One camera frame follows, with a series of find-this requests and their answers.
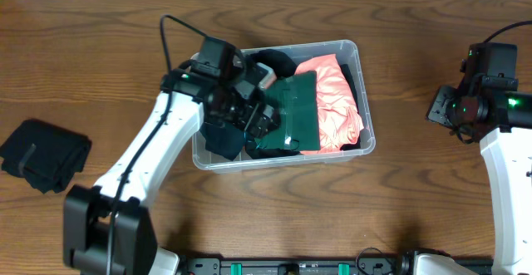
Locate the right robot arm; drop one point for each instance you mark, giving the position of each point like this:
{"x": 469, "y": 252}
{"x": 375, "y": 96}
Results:
{"x": 505, "y": 145}

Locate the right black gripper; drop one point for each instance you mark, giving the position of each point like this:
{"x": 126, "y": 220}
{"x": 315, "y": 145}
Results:
{"x": 440, "y": 109}

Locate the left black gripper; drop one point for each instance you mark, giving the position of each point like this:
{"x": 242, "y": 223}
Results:
{"x": 253, "y": 117}

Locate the dark navy cloth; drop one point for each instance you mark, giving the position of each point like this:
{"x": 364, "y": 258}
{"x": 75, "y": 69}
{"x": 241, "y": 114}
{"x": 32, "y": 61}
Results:
{"x": 226, "y": 141}

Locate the black garment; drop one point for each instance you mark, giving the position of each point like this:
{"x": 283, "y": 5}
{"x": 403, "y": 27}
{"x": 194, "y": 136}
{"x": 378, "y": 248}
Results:
{"x": 283, "y": 67}

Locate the dark green shirt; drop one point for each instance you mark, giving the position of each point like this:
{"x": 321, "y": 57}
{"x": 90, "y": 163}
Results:
{"x": 295, "y": 98}

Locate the clear plastic storage bin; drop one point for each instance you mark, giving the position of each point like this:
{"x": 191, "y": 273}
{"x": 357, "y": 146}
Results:
{"x": 347, "y": 54}

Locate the black cloth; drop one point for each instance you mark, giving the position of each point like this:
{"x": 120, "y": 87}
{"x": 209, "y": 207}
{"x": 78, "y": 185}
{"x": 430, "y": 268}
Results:
{"x": 45, "y": 155}

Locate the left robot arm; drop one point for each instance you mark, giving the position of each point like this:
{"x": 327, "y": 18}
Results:
{"x": 107, "y": 228}

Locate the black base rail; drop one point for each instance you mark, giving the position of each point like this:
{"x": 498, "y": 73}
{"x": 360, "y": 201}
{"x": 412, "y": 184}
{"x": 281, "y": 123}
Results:
{"x": 369, "y": 261}

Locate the pink shirt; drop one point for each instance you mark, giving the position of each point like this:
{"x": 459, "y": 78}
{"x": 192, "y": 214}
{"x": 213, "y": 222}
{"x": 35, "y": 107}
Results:
{"x": 339, "y": 121}

